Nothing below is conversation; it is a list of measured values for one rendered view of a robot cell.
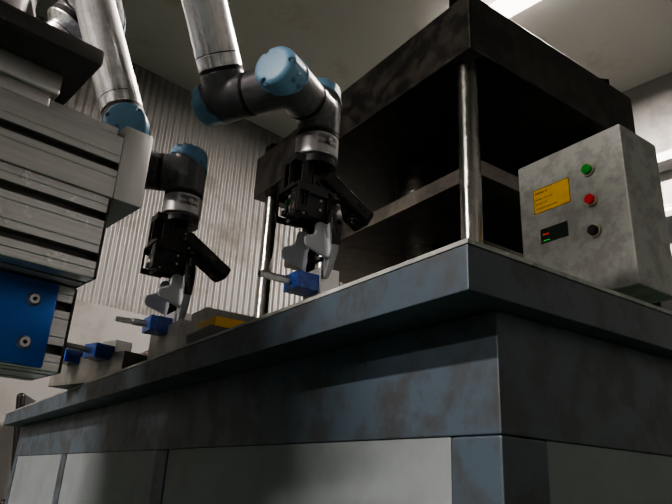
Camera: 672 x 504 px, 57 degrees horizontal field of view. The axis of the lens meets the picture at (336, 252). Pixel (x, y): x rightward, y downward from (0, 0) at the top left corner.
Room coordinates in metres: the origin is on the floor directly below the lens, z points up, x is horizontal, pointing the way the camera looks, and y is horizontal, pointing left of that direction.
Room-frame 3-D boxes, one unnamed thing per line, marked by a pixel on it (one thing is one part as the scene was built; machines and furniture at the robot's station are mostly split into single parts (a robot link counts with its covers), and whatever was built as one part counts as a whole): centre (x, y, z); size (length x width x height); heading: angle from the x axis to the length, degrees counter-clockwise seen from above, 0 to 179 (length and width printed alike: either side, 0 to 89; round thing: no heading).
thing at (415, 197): (2.22, -0.38, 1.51); 1.10 x 0.70 x 0.05; 34
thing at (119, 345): (1.20, 0.46, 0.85); 0.13 x 0.05 x 0.05; 141
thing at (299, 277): (0.93, 0.06, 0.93); 0.13 x 0.05 x 0.05; 124
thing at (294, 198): (0.94, 0.05, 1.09); 0.09 x 0.08 x 0.12; 124
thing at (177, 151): (1.11, 0.31, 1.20); 0.09 x 0.08 x 0.11; 100
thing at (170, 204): (1.11, 0.31, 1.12); 0.08 x 0.08 x 0.05
